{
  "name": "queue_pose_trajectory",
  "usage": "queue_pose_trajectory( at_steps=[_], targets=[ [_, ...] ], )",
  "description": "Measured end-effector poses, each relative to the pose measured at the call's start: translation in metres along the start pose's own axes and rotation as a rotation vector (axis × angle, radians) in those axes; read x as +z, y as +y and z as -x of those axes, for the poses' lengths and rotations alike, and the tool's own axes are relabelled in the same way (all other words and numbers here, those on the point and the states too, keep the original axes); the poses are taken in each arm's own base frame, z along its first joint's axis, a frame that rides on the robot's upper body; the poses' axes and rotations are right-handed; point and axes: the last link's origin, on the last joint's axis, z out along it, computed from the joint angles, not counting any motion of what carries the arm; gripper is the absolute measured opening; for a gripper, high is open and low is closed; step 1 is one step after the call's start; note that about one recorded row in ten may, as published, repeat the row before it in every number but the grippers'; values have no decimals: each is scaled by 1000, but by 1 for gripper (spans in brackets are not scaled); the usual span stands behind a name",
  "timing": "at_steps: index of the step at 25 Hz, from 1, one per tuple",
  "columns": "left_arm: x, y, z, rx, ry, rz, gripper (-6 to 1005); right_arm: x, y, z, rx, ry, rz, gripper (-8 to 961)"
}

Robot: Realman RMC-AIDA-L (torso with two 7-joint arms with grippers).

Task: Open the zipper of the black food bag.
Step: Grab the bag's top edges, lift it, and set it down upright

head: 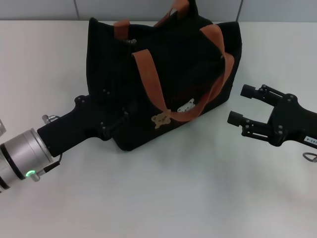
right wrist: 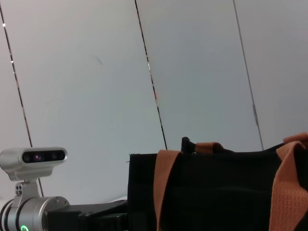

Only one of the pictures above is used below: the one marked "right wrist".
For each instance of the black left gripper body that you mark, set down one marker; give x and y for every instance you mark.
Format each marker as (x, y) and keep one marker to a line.
(91, 217)

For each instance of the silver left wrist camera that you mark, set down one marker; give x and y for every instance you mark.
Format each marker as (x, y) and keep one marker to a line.
(33, 161)

